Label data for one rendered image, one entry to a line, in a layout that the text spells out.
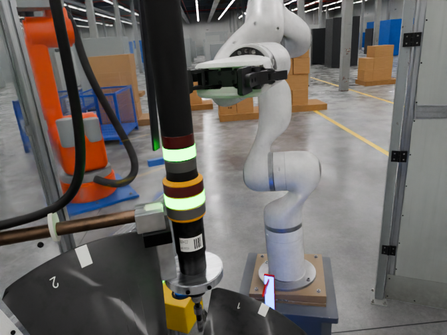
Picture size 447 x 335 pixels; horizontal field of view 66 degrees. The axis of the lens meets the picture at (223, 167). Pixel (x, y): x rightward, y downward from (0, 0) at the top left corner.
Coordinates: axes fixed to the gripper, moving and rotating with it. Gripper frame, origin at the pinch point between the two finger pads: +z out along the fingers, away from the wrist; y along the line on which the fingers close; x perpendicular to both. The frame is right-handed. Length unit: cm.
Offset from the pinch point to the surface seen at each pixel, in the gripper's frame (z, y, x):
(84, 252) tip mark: 6.9, 20.0, -23.7
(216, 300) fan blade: -11.5, 7.7, -45.0
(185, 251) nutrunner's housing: 11.9, -0.5, -16.8
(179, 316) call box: -21, 24, -62
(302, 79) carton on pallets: -805, 115, -85
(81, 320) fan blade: 13.0, 16.8, -30.2
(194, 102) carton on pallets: -812, 407, -136
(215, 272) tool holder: 10.3, -3.2, -20.2
